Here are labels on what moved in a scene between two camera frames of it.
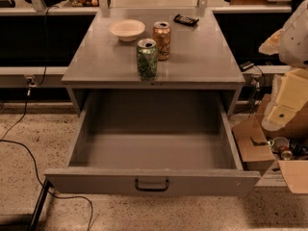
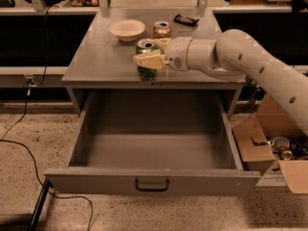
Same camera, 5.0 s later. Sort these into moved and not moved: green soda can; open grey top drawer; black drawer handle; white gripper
Moved: white gripper
Not moved: green soda can; black drawer handle; open grey top drawer
